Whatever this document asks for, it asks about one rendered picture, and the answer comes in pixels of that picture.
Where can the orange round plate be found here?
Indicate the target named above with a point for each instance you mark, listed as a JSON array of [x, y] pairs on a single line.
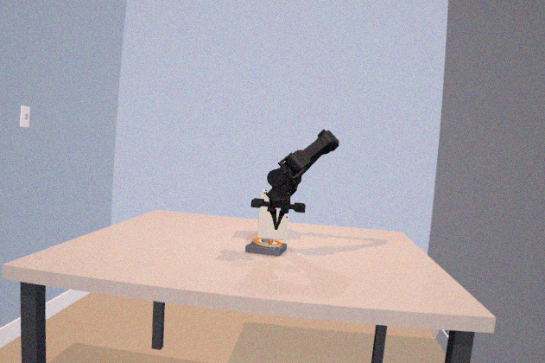
[[275, 244]]

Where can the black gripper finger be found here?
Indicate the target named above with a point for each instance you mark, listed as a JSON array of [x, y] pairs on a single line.
[[273, 214], [281, 213]]

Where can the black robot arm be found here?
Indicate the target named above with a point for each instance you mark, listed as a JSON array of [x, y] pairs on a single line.
[[297, 163]]

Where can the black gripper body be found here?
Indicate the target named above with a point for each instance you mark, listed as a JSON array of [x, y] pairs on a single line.
[[298, 207]]

